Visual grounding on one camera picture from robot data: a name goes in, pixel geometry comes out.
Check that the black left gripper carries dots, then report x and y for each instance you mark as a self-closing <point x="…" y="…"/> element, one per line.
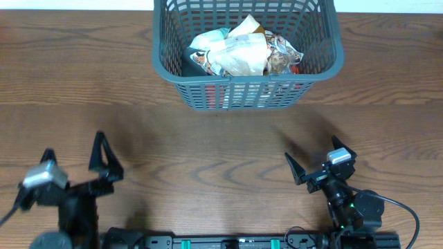
<point x="102" y="187"/>

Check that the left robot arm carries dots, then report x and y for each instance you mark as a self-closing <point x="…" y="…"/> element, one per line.
<point x="77" y="223"/>

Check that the teal snack packet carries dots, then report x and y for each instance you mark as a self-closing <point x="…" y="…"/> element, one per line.
<point x="204" y="40"/>

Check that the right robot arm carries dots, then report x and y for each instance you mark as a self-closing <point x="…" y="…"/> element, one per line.
<point x="356" y="216"/>

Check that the grey plastic basket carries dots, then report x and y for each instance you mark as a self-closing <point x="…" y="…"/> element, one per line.
<point x="311" y="27"/>

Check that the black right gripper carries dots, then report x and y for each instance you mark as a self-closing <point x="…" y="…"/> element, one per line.
<point x="316" y="178"/>

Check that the brown white snack bag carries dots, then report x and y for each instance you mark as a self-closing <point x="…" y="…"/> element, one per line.
<point x="282" y="58"/>

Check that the cream brown snack bag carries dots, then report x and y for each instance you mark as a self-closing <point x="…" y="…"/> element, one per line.
<point x="200" y="57"/>

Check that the beige paper pouch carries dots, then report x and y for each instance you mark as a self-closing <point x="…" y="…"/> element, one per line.
<point x="244" y="55"/>

